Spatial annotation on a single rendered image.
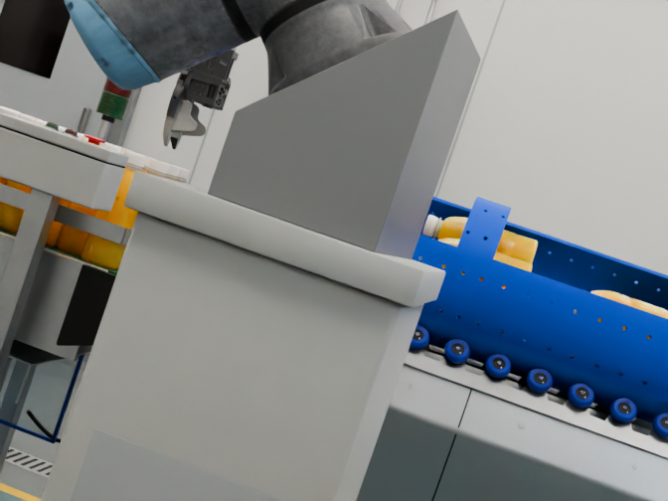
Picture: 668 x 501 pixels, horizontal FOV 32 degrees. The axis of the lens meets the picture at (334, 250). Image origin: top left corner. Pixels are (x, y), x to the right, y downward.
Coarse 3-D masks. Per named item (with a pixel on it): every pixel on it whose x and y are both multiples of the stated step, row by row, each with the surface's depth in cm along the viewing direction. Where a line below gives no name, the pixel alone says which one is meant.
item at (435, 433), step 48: (432, 384) 202; (384, 432) 203; (432, 432) 200; (480, 432) 199; (528, 432) 199; (576, 432) 199; (384, 480) 206; (432, 480) 203; (480, 480) 201; (528, 480) 199; (576, 480) 197; (624, 480) 196
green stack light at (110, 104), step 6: (102, 90) 259; (102, 96) 258; (108, 96) 257; (114, 96) 257; (120, 96) 258; (102, 102) 258; (108, 102) 257; (114, 102) 257; (120, 102) 258; (126, 102) 259; (96, 108) 259; (102, 108) 258; (108, 108) 257; (114, 108) 258; (120, 108) 258; (126, 108) 261; (108, 114) 257; (114, 114) 258; (120, 114) 259
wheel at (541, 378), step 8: (536, 368) 202; (528, 376) 201; (536, 376) 201; (544, 376) 201; (528, 384) 201; (536, 384) 200; (544, 384) 200; (552, 384) 201; (536, 392) 200; (544, 392) 200
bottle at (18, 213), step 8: (8, 184) 210; (16, 184) 209; (0, 208) 210; (8, 208) 209; (16, 208) 209; (0, 216) 209; (8, 216) 209; (16, 216) 209; (0, 224) 209; (8, 224) 209; (16, 224) 209; (16, 232) 209
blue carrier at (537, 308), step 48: (432, 240) 201; (480, 240) 201; (480, 288) 199; (528, 288) 198; (576, 288) 197; (624, 288) 221; (432, 336) 207; (480, 336) 202; (528, 336) 199; (576, 336) 197; (624, 336) 196; (624, 384) 198
